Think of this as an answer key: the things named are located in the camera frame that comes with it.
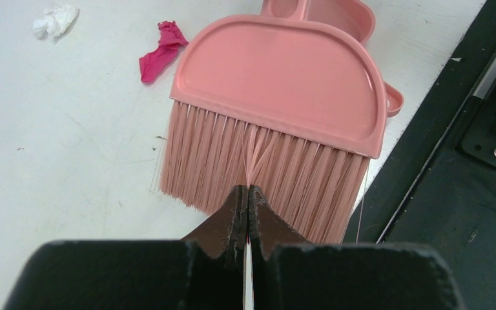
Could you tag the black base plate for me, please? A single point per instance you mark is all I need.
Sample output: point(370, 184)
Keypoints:
point(430, 192)

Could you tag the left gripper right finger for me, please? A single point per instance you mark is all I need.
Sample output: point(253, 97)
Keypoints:
point(266, 228)

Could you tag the magenta paper scrap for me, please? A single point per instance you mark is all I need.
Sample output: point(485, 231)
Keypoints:
point(171, 42)

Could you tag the pink hand brush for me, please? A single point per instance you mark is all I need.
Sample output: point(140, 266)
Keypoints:
point(297, 108)

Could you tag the pink dustpan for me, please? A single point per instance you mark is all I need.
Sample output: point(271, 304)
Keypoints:
point(352, 16)

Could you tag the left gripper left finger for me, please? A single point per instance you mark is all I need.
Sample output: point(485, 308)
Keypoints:
point(222, 236)

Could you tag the white paper scrap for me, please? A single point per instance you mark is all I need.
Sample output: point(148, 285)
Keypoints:
point(55, 22)

